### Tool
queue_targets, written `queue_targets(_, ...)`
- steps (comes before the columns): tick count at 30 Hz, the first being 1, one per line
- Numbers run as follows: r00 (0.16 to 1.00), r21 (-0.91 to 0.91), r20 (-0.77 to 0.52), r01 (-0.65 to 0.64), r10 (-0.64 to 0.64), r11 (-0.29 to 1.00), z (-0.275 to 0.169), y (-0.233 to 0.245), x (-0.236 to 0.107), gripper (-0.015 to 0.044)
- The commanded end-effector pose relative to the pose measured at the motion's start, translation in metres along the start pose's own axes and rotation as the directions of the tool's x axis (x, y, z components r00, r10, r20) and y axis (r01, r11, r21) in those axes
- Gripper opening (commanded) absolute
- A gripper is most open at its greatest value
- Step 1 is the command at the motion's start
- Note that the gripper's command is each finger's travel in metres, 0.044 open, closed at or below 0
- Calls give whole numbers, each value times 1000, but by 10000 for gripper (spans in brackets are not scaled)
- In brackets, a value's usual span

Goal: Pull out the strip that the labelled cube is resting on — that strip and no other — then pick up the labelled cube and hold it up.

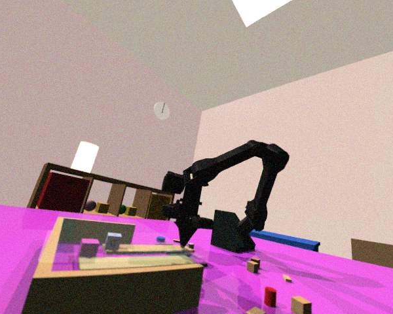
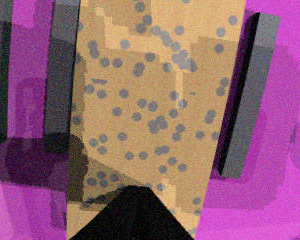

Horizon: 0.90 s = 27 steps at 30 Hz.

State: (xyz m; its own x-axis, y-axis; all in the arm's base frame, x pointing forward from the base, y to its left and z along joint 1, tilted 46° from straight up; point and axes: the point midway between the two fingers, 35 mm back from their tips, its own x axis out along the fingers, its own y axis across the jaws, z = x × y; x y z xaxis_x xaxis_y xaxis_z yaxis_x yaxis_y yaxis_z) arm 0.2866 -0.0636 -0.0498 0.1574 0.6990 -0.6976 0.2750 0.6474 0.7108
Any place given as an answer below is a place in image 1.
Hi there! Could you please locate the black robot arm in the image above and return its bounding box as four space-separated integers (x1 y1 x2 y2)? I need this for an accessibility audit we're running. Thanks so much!
161 140 289 238

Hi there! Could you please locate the red cylinder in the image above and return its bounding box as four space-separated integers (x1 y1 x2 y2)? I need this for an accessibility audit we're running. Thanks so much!
264 287 277 307

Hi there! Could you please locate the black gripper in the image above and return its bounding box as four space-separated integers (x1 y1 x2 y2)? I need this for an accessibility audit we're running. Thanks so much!
174 196 214 247

